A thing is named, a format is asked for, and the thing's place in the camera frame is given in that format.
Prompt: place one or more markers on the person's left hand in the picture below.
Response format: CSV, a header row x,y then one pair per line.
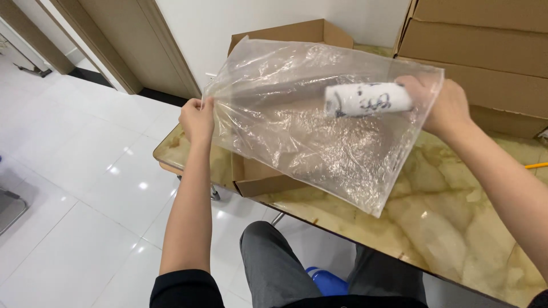
x,y
196,124

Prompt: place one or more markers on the person's right hand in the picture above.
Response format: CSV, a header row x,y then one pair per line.
x,y
445,107

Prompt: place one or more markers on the person's right fingers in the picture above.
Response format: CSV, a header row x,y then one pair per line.
x,y
409,87

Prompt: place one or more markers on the white cloth dark print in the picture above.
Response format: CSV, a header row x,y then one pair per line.
x,y
368,99

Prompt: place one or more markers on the clear plastic bag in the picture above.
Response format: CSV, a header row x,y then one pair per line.
x,y
308,128

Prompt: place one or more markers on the stack of closed cardboard boxes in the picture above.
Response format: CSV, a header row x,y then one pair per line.
x,y
483,55

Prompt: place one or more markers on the yellow pencil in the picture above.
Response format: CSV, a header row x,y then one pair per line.
x,y
537,165

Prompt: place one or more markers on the open brown cardboard box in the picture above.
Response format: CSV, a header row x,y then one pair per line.
x,y
261,175

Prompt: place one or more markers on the metal table leg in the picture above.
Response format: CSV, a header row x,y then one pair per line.
x,y
214,193
277,218

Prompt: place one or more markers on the blue slipper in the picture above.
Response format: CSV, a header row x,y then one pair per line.
x,y
327,282

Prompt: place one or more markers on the person's grey trousers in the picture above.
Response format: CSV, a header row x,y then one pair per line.
x,y
278,269

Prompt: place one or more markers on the beige wooden door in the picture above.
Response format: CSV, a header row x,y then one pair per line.
x,y
132,38

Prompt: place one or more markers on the person's black shirt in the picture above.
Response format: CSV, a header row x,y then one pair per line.
x,y
184,291

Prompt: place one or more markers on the grey furniture base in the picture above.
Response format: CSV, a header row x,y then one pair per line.
x,y
28,64

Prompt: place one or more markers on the grey flat floor scale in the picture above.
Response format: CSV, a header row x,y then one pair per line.
x,y
9,210

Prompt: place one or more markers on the beige door frame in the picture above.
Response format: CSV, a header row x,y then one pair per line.
x,y
30,38

